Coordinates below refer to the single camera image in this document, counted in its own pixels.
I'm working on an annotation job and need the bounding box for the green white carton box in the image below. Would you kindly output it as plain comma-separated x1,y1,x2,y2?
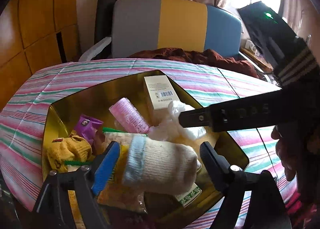
174,183,202,208

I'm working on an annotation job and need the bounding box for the striped pink green bedsheet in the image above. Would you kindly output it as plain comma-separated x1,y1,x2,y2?
0,58,298,229

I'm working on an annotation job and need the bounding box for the person right hand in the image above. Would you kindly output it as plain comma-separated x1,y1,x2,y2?
271,125,302,181

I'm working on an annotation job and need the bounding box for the beige white carton box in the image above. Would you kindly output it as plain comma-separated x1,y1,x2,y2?
144,75,180,126

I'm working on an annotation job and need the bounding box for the yellow plush sock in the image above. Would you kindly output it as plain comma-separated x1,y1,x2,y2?
47,135,92,173

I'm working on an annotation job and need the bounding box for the gold storage box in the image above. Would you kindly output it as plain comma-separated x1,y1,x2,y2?
42,70,249,228

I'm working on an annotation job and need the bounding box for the purple snack packet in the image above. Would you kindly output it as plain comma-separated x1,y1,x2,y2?
74,114,103,145

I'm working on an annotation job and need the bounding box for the white pillow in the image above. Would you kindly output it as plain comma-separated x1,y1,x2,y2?
79,37,112,62

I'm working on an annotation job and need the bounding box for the beige sock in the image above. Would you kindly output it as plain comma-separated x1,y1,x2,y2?
122,135,198,195

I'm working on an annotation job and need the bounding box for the dark red blanket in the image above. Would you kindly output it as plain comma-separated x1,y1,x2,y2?
129,48,259,79

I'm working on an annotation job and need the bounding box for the pink hair roller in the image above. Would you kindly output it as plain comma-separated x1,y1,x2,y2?
109,98,150,134

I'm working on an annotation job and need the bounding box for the grey yellow blue headboard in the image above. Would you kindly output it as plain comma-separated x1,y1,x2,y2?
111,0,242,58

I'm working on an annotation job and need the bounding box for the white plastic bag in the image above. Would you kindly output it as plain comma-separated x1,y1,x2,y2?
149,100,207,142

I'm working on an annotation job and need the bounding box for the yellow snack packet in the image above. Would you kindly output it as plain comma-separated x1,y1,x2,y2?
97,128,147,213

